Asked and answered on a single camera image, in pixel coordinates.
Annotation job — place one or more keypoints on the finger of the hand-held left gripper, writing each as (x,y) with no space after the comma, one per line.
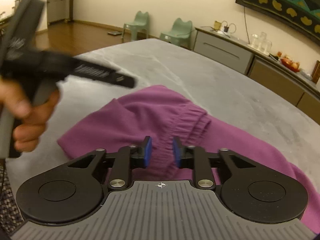
(125,80)

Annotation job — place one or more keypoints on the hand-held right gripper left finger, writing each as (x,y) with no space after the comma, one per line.
(148,152)

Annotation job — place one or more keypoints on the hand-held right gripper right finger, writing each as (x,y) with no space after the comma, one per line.
(177,152)

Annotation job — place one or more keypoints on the purple pants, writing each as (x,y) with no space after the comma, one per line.
(140,115)

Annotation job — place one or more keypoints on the person's left hand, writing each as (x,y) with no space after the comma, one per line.
(35,125)

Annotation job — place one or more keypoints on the dark flat floor scale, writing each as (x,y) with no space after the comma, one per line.
(114,33)

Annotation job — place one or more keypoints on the green plastic chair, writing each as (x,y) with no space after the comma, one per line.
(137,25)
(178,32)

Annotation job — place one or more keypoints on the white door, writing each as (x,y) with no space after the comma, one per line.
(60,0)

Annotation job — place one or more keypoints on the grey and brown sideboard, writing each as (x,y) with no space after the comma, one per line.
(225,52)

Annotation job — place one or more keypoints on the yellow box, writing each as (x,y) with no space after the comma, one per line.
(217,25)

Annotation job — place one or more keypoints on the white power strip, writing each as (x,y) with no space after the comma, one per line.
(225,31)

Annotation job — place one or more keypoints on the set of clear glasses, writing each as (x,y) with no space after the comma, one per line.
(261,42)

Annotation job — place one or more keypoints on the person's patterned clothing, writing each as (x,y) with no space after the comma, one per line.
(10,200)

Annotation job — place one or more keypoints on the red fruit bowl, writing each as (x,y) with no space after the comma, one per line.
(290,63)

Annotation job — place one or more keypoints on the wooden framed board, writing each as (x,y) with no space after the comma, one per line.
(317,72)

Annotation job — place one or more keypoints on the dark patterned wall hanging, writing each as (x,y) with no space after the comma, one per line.
(287,2)

